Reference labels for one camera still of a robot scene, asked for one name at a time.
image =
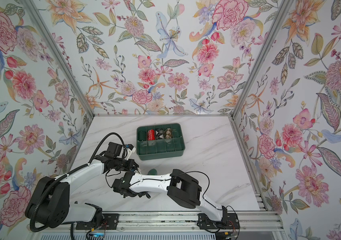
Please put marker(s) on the black white patterned rolled sock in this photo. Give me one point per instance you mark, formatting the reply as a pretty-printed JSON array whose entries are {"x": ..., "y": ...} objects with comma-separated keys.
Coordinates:
[{"x": 159, "y": 134}]

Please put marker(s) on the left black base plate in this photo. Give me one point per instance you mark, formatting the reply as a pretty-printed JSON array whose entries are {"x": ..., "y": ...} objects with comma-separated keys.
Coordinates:
[{"x": 99, "y": 221}]

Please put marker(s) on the brown patterned rolled sock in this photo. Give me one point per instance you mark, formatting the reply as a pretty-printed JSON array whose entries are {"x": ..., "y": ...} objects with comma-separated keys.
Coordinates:
[{"x": 168, "y": 133}]

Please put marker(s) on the blue green orange sock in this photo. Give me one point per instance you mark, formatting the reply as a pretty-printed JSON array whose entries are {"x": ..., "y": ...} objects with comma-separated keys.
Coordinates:
[{"x": 152, "y": 172}]

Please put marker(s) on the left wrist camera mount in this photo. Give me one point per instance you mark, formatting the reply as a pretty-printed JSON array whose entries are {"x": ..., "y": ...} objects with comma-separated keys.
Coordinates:
[{"x": 130, "y": 149}]

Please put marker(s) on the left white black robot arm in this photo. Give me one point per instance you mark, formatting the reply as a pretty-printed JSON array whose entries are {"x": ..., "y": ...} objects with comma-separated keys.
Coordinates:
[{"x": 50, "y": 205}]

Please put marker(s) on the green plastic divider tray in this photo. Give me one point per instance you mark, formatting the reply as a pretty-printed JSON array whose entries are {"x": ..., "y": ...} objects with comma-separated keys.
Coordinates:
[{"x": 160, "y": 149}]

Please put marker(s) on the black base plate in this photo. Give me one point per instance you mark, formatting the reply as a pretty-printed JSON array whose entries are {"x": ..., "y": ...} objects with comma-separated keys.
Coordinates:
[
  {"x": 229, "y": 221},
  {"x": 99, "y": 221}
]

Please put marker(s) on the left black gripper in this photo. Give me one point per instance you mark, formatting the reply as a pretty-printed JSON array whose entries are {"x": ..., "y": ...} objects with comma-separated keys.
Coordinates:
[{"x": 130, "y": 165}]

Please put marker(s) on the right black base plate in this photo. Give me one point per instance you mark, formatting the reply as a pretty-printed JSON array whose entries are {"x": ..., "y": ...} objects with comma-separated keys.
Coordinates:
[{"x": 229, "y": 221}]

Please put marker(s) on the red rolled sock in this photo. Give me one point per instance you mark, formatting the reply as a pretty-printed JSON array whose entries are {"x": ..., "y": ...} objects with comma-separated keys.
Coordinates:
[{"x": 151, "y": 135}]

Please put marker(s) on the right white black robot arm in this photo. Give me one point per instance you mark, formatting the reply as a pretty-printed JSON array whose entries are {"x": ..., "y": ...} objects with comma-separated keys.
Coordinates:
[{"x": 182, "y": 188}]

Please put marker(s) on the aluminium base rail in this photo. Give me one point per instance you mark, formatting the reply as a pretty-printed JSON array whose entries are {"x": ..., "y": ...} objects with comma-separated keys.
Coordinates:
[{"x": 249, "y": 221}]

